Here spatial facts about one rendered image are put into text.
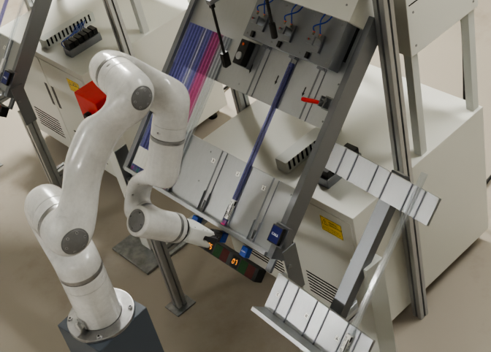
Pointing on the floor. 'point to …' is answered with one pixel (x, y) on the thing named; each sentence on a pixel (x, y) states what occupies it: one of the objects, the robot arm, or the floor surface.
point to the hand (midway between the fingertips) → (215, 235)
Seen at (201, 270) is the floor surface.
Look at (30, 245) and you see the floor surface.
